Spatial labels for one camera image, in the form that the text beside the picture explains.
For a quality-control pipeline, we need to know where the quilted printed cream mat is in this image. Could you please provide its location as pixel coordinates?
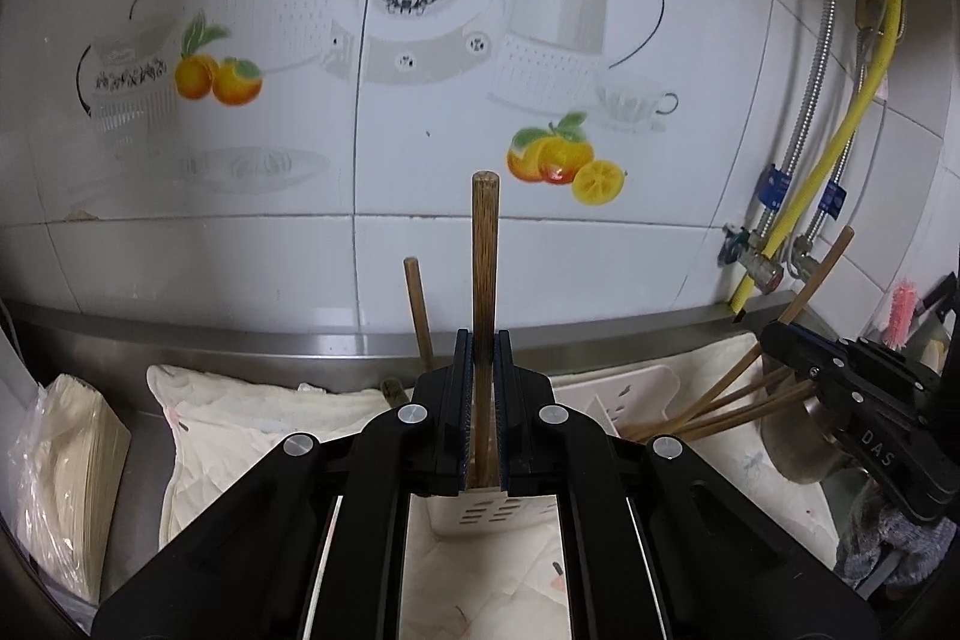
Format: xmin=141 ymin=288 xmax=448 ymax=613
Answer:
xmin=146 ymin=340 xmax=841 ymax=640

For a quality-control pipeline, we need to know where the grey blue rag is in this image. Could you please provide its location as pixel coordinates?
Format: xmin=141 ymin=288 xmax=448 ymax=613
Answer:
xmin=832 ymin=482 xmax=946 ymax=600

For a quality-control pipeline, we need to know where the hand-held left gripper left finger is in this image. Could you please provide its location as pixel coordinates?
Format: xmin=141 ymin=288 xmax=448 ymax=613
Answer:
xmin=91 ymin=330 xmax=475 ymax=640

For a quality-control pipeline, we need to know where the beige windowed utensil holder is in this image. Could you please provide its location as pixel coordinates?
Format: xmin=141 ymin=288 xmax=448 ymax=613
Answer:
xmin=409 ymin=364 xmax=676 ymax=536

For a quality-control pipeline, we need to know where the bronze metal pot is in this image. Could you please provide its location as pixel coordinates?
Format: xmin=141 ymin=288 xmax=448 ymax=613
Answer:
xmin=757 ymin=370 xmax=863 ymax=487

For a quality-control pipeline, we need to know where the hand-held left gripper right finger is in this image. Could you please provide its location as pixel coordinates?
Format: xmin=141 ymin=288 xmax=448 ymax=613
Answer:
xmin=499 ymin=331 xmax=878 ymax=640

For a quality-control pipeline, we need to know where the braided metal hose blue tag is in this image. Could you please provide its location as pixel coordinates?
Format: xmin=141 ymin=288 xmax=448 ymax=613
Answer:
xmin=757 ymin=0 xmax=841 ymax=229
xmin=806 ymin=29 xmax=890 ymax=244

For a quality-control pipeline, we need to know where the yellow gas hose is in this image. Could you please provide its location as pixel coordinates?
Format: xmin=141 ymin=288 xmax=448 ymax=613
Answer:
xmin=731 ymin=0 xmax=908 ymax=319

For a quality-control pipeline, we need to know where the plastic bag of paper sheets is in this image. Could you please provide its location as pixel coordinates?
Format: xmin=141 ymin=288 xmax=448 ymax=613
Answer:
xmin=7 ymin=374 xmax=132 ymax=603

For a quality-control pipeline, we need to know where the metal angle valve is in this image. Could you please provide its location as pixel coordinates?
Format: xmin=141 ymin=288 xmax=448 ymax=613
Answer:
xmin=784 ymin=235 xmax=822 ymax=281

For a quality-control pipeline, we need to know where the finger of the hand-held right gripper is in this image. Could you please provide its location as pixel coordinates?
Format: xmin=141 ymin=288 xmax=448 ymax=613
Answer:
xmin=814 ymin=381 xmax=950 ymax=525
xmin=761 ymin=321 xmax=938 ymax=401

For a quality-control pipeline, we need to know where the pink bristle brush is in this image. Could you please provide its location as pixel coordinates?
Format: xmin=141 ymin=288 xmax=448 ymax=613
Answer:
xmin=881 ymin=280 xmax=920 ymax=348

